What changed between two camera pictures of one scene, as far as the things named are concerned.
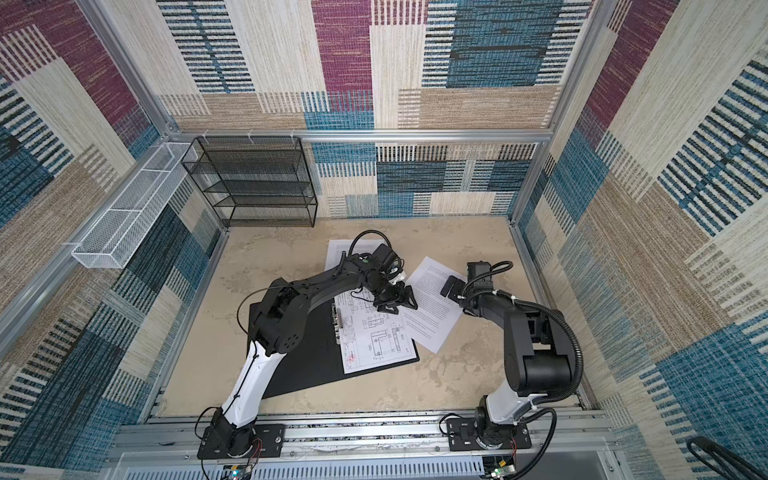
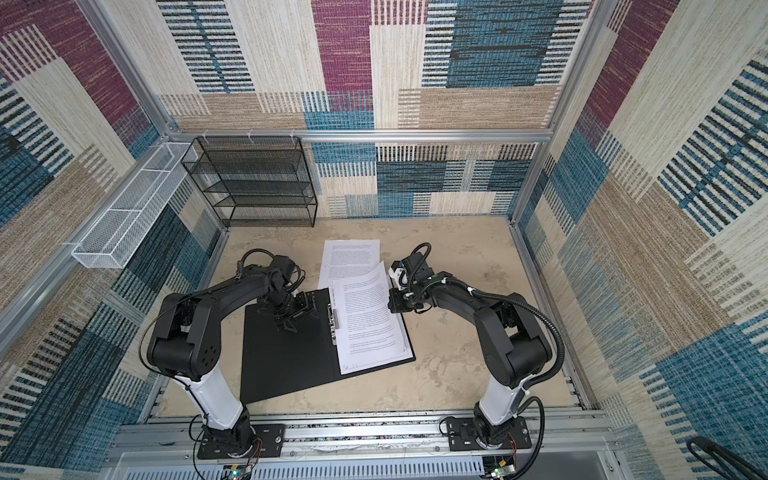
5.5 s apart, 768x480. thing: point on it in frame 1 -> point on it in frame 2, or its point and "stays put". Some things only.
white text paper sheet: x=337 y=248 stays put
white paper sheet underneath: x=435 y=316 -> x=370 y=334
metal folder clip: x=337 y=323 stays put
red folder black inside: x=318 y=361 stays put
